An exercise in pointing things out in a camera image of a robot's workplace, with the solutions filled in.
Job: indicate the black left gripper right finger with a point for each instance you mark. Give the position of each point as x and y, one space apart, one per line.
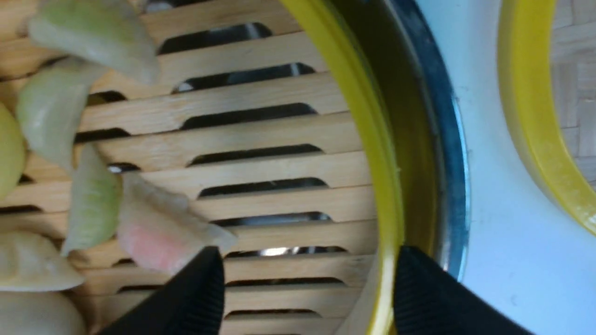
428 301

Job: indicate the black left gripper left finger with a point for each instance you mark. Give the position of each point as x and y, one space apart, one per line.
191 303

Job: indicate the yellow-rimmed bamboo steamer basket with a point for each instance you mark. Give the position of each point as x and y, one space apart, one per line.
298 125

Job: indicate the yellow-rimmed bamboo steamer lid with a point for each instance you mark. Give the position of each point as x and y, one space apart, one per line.
523 68

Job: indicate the stainless steel pot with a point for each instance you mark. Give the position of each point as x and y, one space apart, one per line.
447 135

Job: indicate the pink dumpling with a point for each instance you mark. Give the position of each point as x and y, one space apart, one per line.
158 229

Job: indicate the green dumpling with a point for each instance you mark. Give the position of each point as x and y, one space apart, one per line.
50 105
105 32
95 201

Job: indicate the white dumpling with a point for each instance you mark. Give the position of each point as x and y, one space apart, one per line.
30 262

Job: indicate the white round bun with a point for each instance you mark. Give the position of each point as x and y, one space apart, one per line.
45 313

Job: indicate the green round bun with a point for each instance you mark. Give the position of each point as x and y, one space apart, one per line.
12 152

